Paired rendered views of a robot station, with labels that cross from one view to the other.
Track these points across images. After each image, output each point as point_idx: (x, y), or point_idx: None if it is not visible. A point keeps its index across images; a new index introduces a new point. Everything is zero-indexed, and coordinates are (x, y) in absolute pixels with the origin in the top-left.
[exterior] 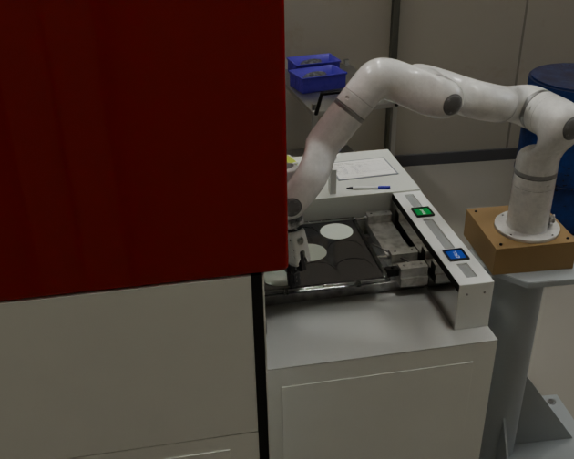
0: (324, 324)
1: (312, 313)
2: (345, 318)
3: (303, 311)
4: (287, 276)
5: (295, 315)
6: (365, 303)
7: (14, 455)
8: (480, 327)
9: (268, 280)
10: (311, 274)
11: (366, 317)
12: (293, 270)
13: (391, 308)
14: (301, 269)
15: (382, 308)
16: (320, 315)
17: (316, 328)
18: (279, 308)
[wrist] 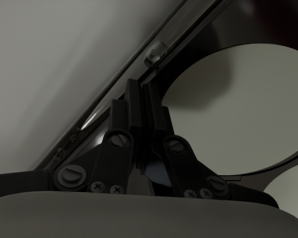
0: (28, 44)
1: (95, 66)
2: (19, 99)
3: (120, 59)
4: (159, 116)
5: (126, 29)
6: (39, 158)
7: None
8: None
9: (276, 66)
10: (142, 178)
11: None
12: (95, 163)
13: None
14: (6, 189)
15: (5, 162)
16: (73, 72)
17: (27, 12)
18: (197, 29)
